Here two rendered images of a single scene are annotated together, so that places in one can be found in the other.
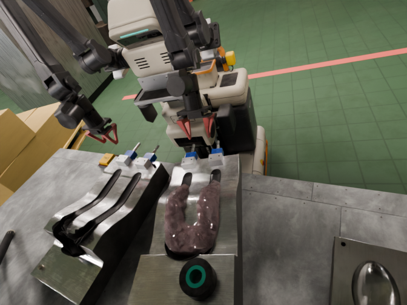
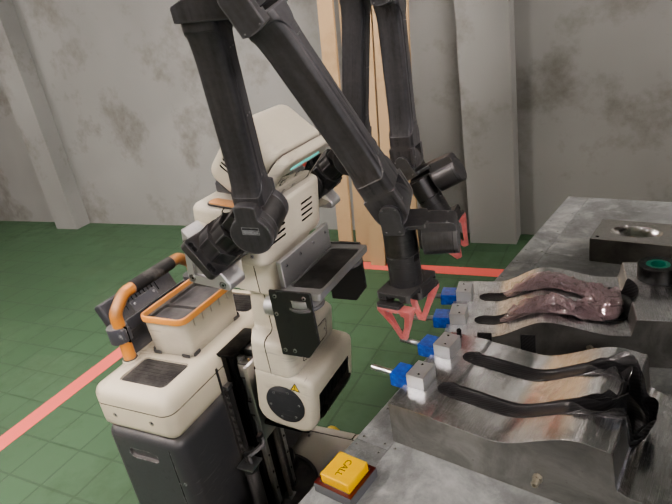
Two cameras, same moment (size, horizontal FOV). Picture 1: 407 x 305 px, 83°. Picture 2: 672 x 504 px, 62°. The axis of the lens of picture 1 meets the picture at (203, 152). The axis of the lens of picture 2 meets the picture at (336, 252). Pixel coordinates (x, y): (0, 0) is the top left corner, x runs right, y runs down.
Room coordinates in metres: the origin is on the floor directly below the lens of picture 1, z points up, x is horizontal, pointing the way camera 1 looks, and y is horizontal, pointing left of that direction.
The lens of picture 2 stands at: (0.90, 1.19, 1.55)
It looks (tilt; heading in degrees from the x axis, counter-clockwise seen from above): 23 degrees down; 270
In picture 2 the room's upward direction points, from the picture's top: 10 degrees counter-clockwise
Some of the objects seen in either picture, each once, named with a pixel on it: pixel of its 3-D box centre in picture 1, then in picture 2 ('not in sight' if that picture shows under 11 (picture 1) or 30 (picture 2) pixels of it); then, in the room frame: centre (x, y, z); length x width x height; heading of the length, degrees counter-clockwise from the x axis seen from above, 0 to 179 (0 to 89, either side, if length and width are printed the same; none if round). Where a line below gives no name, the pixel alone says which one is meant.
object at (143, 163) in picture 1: (150, 157); (426, 345); (0.74, 0.21, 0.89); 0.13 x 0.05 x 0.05; 139
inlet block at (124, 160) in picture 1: (131, 154); (400, 374); (0.82, 0.29, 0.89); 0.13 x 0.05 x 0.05; 140
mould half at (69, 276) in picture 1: (102, 214); (551, 409); (0.58, 0.43, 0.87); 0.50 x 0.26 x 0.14; 140
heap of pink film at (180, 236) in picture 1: (191, 209); (560, 293); (0.42, 0.10, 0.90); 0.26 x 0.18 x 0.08; 157
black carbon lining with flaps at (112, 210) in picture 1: (98, 204); (543, 380); (0.58, 0.41, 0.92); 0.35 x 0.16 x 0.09; 140
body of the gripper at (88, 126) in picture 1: (92, 118); (405, 271); (0.79, 0.31, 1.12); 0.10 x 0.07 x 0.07; 50
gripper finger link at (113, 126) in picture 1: (108, 134); (415, 301); (0.77, 0.30, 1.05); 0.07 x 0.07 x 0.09; 50
